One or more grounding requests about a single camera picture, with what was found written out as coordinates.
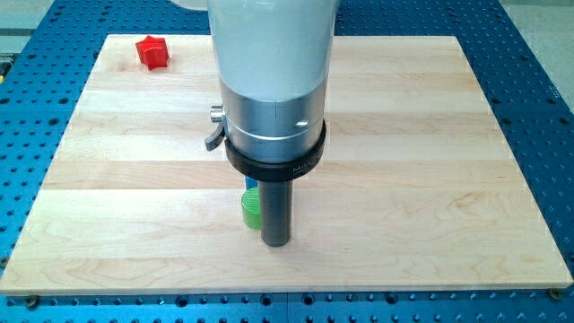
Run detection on green cylinder block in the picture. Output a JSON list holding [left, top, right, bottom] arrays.
[[240, 187, 261, 230]]

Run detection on blue perforated metal base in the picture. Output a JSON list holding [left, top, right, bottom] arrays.
[[1, 1, 573, 322]]

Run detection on blue block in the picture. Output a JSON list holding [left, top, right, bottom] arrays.
[[245, 177, 257, 189]]

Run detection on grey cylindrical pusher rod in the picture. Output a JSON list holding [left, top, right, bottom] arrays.
[[257, 181, 292, 247]]

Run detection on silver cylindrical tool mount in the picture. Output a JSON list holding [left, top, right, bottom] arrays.
[[204, 83, 326, 182]]

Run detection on red star block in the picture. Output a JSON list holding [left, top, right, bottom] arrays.
[[135, 35, 170, 70]]

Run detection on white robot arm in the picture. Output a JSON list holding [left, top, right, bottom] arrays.
[[174, 0, 339, 247]]

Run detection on light wooden board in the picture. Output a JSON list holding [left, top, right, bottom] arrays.
[[1, 35, 572, 295]]

